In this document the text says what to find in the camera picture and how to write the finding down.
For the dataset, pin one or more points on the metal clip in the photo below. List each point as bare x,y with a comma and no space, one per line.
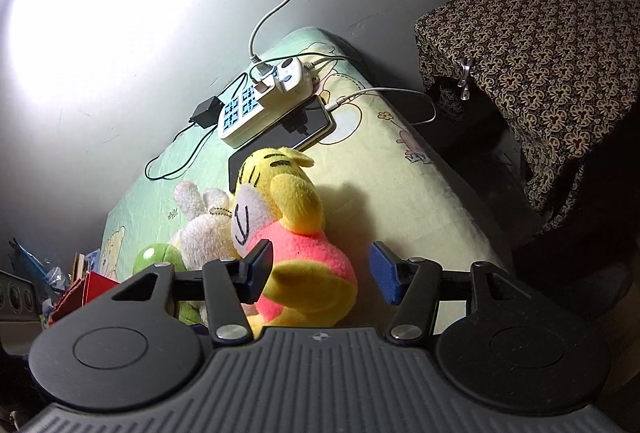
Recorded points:
466,78

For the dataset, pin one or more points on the grey appliance with round dials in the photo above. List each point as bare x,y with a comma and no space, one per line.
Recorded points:
15,298

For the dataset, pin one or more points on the red cardboard box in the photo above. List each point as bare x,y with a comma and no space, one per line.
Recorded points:
100,285

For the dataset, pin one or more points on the smartphone with silver edge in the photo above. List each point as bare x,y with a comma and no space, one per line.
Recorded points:
310,125

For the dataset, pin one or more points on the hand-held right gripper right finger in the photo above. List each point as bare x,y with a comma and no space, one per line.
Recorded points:
382,270

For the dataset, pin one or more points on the white power strip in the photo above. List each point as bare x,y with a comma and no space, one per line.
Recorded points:
240,113

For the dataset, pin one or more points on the white charger plug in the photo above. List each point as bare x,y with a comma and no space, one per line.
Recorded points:
287,73

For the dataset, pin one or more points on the blue plastic bag clutter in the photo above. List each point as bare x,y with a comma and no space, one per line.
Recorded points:
35,270

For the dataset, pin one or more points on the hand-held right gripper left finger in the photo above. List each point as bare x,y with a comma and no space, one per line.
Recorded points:
262,269

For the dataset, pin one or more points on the white rabbit plush toy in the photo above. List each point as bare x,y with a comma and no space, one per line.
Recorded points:
200,233

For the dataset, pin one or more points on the yellow tiger plush toy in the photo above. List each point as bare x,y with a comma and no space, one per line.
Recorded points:
300,203

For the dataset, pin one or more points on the patterned fabric covered table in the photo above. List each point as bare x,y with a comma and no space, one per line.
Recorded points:
550,53

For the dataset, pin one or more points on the green frog plush toy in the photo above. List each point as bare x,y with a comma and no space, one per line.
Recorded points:
155,258

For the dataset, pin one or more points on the black power adapter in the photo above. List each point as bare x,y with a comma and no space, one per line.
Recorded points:
206,112

